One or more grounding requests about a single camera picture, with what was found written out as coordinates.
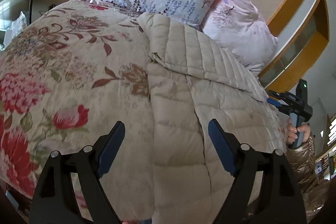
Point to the person's right hand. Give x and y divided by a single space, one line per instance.
292 132

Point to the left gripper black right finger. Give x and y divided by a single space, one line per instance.
264 188

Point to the gold puffer right sleeve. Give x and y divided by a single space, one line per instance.
314 190

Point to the beige quilted down jacket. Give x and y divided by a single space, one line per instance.
192 81

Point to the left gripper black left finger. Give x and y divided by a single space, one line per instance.
69 188

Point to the floral bed quilt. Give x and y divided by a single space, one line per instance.
65 81

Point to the right pink floral pillow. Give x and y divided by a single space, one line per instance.
238 26

